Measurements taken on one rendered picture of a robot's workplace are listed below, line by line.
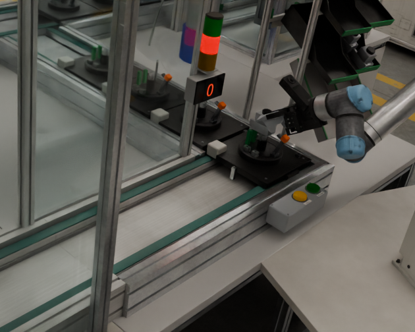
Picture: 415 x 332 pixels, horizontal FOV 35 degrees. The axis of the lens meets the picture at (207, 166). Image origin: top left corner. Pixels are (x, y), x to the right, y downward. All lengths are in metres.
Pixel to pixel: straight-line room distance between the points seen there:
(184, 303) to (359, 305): 0.46
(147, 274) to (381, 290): 0.65
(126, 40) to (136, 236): 0.76
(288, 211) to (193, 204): 0.27
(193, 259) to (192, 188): 0.33
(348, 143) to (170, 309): 0.63
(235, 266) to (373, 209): 0.58
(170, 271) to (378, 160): 1.10
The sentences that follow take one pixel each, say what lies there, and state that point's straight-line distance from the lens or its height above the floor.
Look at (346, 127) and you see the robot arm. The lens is 1.79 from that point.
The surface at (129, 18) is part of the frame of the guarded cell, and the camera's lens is 1.08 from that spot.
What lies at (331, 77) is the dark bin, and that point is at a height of 1.20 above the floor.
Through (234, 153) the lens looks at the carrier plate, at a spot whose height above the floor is 0.97.
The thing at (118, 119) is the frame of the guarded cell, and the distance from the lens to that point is 1.15.
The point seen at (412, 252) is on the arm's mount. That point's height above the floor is 0.94.
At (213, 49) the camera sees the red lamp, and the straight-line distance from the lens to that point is 1.82.
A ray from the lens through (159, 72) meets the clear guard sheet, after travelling 1.77.
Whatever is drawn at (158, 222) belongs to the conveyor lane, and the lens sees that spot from 1.79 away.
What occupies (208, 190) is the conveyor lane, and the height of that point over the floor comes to 0.92.
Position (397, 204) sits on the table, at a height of 0.86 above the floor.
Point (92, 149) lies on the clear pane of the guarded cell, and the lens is 1.16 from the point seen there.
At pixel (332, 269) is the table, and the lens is 1.86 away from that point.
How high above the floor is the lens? 1.98
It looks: 31 degrees down
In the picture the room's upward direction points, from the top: 10 degrees clockwise
